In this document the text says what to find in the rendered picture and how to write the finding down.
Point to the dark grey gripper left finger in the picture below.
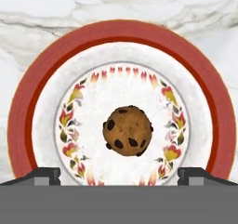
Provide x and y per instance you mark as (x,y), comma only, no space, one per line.
(43,173)

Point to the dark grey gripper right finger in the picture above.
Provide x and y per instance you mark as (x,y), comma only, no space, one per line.
(194,173)

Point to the chocolate chip cookie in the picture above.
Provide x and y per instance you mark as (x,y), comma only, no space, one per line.
(127,131)

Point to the red-rimmed floral white plate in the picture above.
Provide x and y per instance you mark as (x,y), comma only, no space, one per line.
(124,63)

